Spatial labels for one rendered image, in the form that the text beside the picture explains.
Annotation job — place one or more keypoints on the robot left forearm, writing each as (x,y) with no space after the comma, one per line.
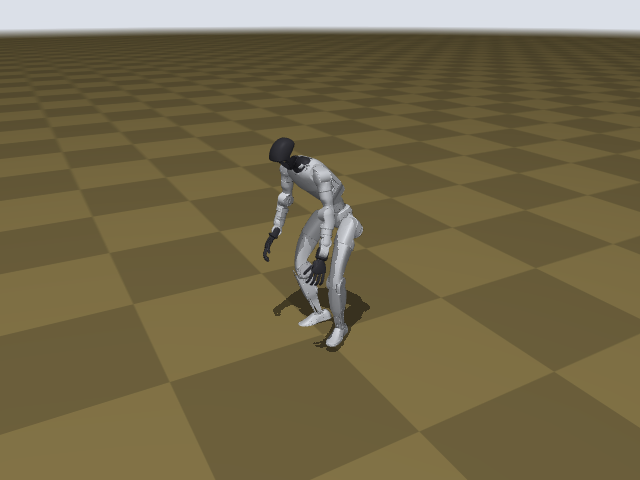
(326,230)

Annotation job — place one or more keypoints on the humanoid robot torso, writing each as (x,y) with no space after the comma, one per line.
(304,180)

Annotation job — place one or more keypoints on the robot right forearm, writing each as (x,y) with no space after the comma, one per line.
(280,216)

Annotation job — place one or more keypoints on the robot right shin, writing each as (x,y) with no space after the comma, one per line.
(309,292)

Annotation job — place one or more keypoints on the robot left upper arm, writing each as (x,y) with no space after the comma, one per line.
(322,178)

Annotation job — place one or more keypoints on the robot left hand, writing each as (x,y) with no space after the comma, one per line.
(318,267)

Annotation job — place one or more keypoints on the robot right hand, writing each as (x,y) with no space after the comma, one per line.
(273,235)

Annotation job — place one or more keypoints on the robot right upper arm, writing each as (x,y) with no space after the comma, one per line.
(285,198)

